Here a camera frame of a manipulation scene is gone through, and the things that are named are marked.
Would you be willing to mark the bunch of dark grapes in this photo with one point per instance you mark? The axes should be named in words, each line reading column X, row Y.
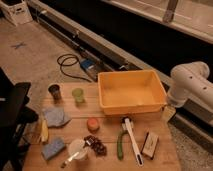
column 96, row 145

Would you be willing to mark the yellow plastic bin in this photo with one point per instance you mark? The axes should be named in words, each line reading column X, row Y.
column 130, row 92

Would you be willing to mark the green chili pepper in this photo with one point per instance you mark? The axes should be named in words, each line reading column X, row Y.
column 119, row 145

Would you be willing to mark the white dish brush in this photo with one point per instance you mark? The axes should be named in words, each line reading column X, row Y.
column 127, row 125

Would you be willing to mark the orange peach fruit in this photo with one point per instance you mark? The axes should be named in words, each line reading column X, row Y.
column 93, row 124

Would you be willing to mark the blue power box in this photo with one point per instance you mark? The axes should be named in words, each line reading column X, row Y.
column 87, row 64

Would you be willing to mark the green cup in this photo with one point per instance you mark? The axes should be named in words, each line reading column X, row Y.
column 78, row 95

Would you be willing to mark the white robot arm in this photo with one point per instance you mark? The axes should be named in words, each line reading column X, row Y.
column 187, row 79

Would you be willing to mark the black chair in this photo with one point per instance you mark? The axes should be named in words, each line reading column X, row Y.
column 14, row 116

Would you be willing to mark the white cardboard box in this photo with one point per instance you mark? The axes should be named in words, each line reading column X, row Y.
column 17, row 14

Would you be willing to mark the blue sponge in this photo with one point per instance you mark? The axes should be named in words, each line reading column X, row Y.
column 53, row 148

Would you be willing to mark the white bowl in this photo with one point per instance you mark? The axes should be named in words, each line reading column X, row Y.
column 78, row 145

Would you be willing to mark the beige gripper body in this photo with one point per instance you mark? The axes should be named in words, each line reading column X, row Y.
column 168, row 113

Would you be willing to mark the dark brown cup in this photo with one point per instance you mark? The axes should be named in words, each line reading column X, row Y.
column 54, row 90

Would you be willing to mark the blue grey cloth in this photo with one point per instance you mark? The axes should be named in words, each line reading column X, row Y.
column 55, row 117

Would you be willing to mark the yellow banana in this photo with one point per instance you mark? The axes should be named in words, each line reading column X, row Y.
column 44, row 134

